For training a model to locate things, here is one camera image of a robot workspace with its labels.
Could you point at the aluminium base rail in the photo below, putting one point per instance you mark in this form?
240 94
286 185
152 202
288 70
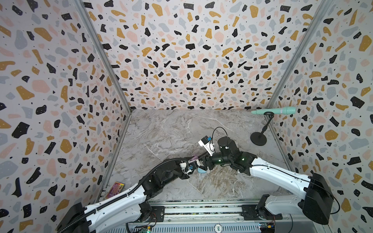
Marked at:
239 216

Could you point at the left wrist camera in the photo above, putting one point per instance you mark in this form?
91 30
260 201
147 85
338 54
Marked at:
187 168

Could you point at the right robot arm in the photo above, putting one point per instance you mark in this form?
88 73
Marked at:
309 195

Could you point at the colourful packet at wall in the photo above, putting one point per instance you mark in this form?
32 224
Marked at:
115 189

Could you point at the blue earbud charging case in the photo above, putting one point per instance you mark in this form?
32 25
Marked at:
202 170

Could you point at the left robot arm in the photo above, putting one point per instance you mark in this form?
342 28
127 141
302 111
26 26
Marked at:
116 201

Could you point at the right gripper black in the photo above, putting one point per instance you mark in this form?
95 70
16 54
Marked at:
208 163

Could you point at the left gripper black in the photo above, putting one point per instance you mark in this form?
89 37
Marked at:
185 176

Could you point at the mint green microphone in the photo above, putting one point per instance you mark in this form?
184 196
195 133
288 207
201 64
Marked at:
276 111

